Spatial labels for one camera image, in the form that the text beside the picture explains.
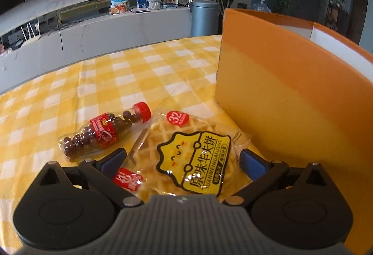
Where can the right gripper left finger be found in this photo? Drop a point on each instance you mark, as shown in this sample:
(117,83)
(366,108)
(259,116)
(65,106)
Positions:
(100,173)

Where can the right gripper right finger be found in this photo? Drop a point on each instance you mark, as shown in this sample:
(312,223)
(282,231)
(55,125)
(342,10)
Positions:
(264,176)

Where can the chocolate ball cola bottle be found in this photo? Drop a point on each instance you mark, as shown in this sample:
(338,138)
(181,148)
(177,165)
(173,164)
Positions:
(103,131)

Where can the yellow waffle snack bag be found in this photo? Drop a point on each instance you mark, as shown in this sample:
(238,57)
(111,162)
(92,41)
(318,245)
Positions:
(178,153)

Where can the orange cardboard box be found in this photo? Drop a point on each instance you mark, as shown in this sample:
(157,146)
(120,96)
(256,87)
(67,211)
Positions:
(305,94)

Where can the yellow checkered tablecloth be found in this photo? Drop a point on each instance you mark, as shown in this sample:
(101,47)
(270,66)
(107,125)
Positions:
(178,75)

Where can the white wifi router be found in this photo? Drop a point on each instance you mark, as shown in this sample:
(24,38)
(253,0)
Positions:
(32,32)

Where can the white marble tv console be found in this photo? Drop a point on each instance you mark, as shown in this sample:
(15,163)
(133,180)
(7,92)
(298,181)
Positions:
(91,38)

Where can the blue water jug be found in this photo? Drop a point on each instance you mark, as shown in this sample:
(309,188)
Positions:
(261,7)

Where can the grey metal trash bin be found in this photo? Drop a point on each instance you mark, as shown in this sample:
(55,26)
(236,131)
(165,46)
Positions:
(205,17)

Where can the blue snack bag on console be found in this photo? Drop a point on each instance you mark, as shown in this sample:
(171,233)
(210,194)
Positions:
(118,7)

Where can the dark grey cabinet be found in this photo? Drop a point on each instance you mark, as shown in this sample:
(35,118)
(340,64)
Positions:
(304,9)

